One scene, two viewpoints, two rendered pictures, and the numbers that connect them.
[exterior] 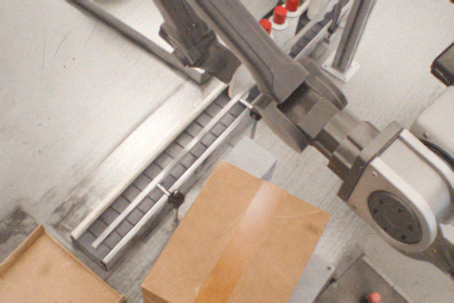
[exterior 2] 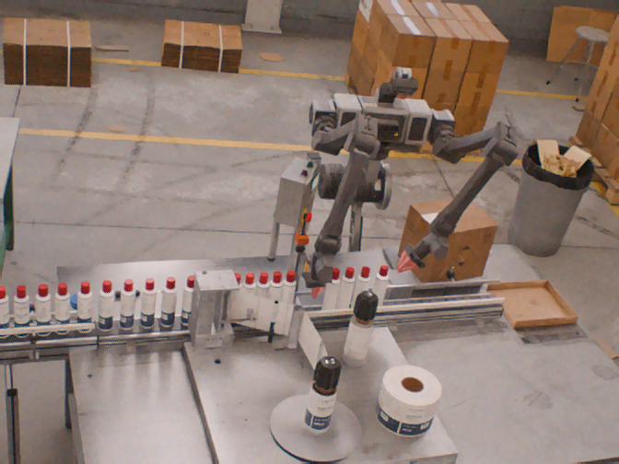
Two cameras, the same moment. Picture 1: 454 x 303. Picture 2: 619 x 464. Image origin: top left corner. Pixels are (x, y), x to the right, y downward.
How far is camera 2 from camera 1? 392 cm
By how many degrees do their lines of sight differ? 83
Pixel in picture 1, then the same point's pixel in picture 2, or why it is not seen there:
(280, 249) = (438, 207)
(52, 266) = (516, 314)
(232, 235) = not seen: hidden behind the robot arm
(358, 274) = not seen: hidden behind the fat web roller
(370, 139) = (445, 124)
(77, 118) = (470, 359)
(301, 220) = (423, 208)
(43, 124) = (493, 367)
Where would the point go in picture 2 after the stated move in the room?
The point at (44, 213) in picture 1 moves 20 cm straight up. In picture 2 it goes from (510, 333) to (523, 295)
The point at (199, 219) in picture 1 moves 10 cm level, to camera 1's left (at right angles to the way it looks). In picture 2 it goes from (463, 226) to (483, 237)
